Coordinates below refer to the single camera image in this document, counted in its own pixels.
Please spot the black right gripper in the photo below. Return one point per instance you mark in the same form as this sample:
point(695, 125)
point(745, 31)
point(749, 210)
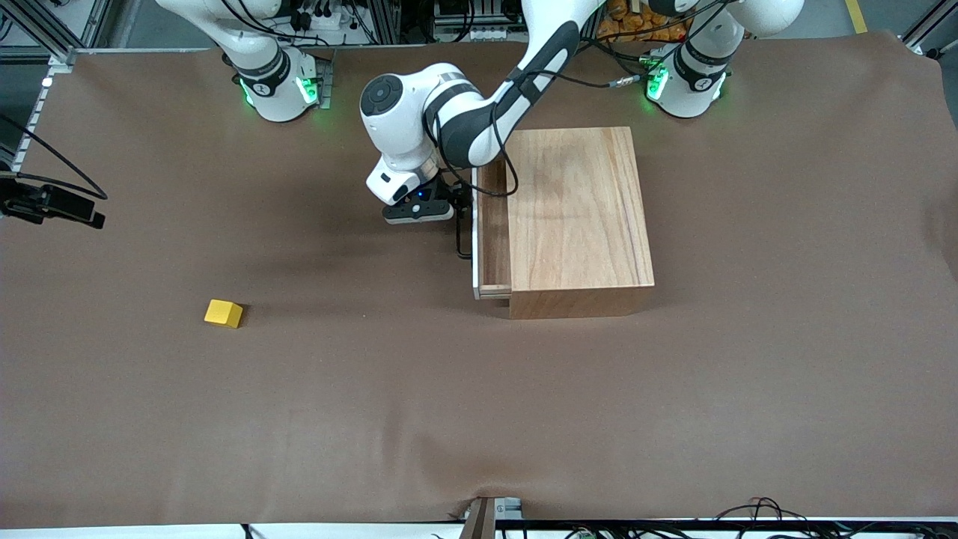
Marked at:
point(34, 201)

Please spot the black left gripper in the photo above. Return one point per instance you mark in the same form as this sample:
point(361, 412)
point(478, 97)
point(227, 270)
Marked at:
point(454, 196)

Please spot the wooden drawer with white front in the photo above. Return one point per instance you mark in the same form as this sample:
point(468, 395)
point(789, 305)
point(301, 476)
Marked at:
point(494, 239)

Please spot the yellow wooden block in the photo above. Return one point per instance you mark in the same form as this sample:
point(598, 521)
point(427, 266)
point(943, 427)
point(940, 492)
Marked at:
point(222, 313)

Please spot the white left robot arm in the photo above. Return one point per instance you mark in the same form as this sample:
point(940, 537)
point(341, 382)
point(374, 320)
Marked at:
point(464, 120)

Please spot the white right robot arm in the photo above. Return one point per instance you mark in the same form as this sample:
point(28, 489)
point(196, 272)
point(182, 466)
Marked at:
point(277, 97)

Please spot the wooden drawer cabinet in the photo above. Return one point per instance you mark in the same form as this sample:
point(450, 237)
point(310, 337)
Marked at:
point(584, 224)

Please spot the brown table mat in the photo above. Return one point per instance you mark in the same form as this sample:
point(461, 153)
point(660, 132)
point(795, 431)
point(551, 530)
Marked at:
point(374, 412)

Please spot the white power strip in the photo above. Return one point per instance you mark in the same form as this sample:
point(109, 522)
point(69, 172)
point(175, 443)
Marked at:
point(329, 21)

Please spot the orange toy pile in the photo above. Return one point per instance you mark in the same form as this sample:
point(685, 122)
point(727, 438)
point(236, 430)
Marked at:
point(636, 30)

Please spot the white perforated rail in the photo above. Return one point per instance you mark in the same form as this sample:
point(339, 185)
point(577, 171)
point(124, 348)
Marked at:
point(34, 112)

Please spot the aluminium frame profile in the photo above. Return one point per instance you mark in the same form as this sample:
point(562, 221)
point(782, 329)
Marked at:
point(45, 37)

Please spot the metal table edge bracket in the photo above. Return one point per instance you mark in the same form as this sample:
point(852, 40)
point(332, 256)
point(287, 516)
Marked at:
point(479, 520)

